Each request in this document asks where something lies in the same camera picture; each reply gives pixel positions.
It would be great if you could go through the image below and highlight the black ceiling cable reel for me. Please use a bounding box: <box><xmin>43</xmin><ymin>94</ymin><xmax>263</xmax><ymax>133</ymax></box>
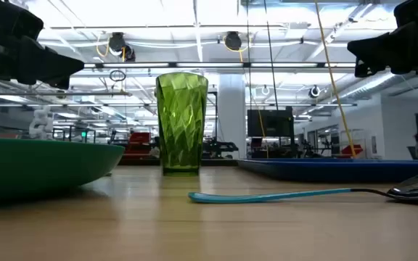
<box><xmin>107</xmin><ymin>31</ymin><xmax>136</xmax><ymax>63</ymax></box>
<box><xmin>224</xmin><ymin>31</ymin><xmax>243</xmax><ymax>52</ymax></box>

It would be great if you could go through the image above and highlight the green plate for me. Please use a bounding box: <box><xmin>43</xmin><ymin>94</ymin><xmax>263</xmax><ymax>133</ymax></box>
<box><xmin>0</xmin><ymin>136</ymin><xmax>126</xmax><ymax>202</ymax></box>

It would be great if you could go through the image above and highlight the red tool cabinet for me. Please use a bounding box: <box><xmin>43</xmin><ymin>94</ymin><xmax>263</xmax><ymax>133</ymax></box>
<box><xmin>120</xmin><ymin>131</ymin><xmax>152</xmax><ymax>162</ymax></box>

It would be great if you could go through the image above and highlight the black monitor on stand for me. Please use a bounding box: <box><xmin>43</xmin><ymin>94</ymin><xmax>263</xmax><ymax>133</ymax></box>
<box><xmin>247</xmin><ymin>107</ymin><xmax>295</xmax><ymax>138</ymax></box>

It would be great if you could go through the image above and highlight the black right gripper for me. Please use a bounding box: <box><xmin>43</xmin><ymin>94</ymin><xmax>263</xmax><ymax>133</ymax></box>
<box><xmin>347</xmin><ymin>0</ymin><xmax>418</xmax><ymax>78</ymax></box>

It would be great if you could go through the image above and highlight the yellow hanging cable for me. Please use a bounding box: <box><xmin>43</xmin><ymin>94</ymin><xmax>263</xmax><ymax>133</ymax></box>
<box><xmin>313</xmin><ymin>0</ymin><xmax>358</xmax><ymax>159</ymax></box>

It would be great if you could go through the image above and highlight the blue plastic tray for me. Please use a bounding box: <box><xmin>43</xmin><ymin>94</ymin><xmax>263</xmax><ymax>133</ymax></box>
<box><xmin>237</xmin><ymin>157</ymin><xmax>418</xmax><ymax>183</ymax></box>

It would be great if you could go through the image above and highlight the green faceted plastic cup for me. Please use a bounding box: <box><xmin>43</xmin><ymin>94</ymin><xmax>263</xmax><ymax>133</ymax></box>
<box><xmin>155</xmin><ymin>72</ymin><xmax>209</xmax><ymax>178</ymax></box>

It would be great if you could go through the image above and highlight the black hanging cable with coil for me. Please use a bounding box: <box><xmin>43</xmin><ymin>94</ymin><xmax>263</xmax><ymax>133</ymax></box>
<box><xmin>263</xmin><ymin>0</ymin><xmax>279</xmax><ymax>110</ymax></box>

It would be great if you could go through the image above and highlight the blue-handled black spoon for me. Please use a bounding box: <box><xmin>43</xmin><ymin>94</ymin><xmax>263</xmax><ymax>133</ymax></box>
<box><xmin>188</xmin><ymin>168</ymin><xmax>418</xmax><ymax>204</ymax></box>

